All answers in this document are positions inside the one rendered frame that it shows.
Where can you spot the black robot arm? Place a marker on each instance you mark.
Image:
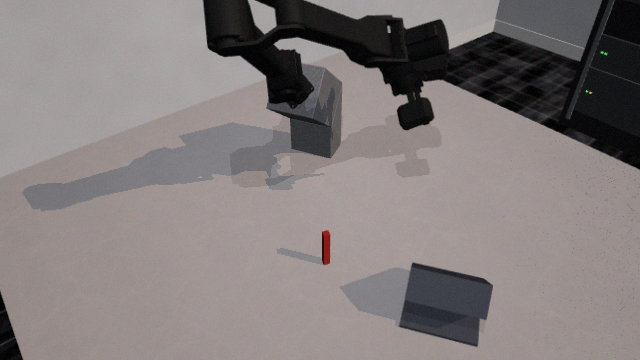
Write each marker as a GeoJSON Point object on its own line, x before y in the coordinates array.
{"type": "Point", "coordinates": [231, 31]}

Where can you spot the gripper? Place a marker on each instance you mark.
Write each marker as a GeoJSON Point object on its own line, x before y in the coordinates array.
{"type": "Point", "coordinates": [415, 112]}

